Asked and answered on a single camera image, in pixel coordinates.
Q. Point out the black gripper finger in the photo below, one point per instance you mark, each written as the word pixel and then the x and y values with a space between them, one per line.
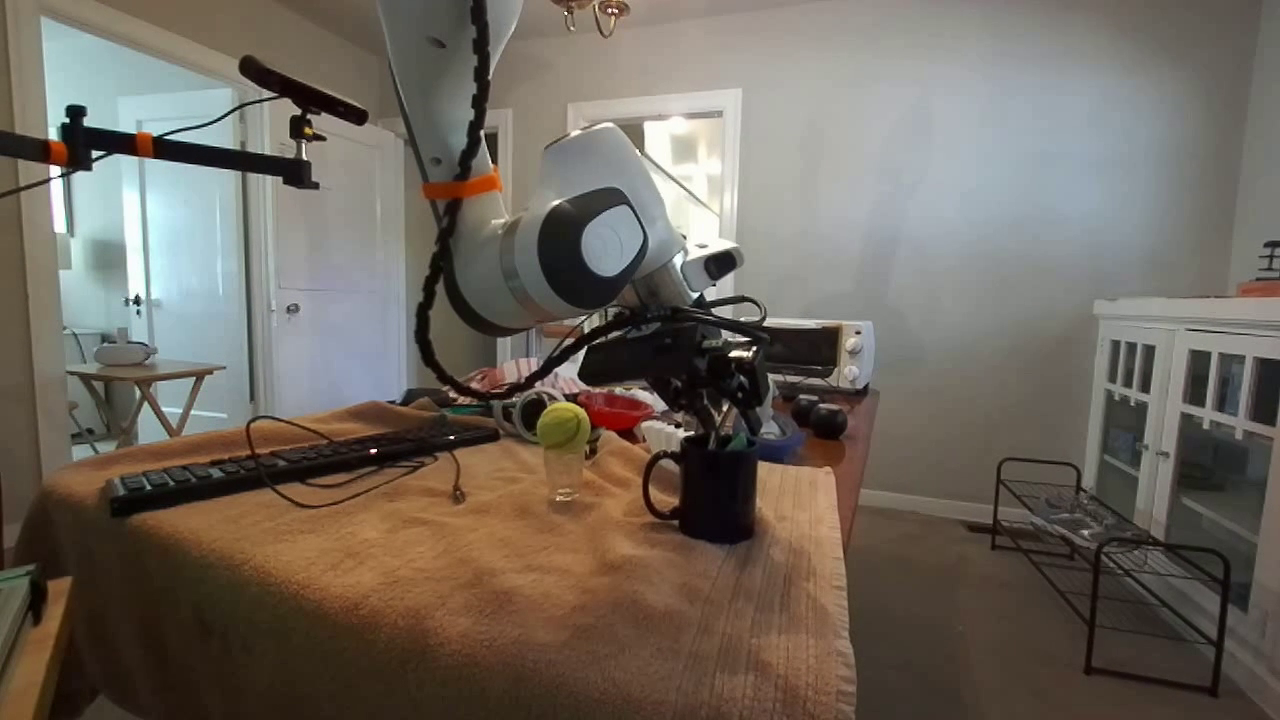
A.
pixel 746 426
pixel 706 417

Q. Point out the white glass-door cabinet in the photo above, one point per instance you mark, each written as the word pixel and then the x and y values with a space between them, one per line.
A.
pixel 1184 426

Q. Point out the tan terry towel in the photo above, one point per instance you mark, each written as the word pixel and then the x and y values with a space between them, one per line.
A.
pixel 466 601

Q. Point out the black keyboard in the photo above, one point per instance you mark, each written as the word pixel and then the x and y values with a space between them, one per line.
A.
pixel 266 466

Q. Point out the white toaster oven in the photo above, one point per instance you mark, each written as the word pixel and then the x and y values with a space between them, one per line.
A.
pixel 832 352

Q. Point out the black round ball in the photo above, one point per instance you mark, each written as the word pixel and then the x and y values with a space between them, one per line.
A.
pixel 805 404
pixel 828 421

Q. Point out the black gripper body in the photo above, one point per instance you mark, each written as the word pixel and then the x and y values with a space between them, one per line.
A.
pixel 664 356

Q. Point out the black bar camera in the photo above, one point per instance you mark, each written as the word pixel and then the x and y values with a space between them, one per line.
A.
pixel 301 89

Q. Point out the black ceramic mug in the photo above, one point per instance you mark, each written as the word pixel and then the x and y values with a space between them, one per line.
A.
pixel 718 489

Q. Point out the ceiling chandelier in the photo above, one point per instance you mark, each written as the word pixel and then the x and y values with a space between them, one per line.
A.
pixel 594 14

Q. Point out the clear glass cup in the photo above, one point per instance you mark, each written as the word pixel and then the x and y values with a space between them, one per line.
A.
pixel 566 479

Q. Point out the red plastic bowl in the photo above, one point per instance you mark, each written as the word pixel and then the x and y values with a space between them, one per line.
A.
pixel 621 412

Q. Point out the yellow-green tennis ball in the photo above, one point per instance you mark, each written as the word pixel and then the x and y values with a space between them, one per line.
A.
pixel 561 426

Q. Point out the brown wooden table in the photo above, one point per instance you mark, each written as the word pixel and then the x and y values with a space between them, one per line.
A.
pixel 855 454

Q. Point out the wooden folding side table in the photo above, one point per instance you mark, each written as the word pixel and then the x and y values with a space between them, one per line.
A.
pixel 143 384

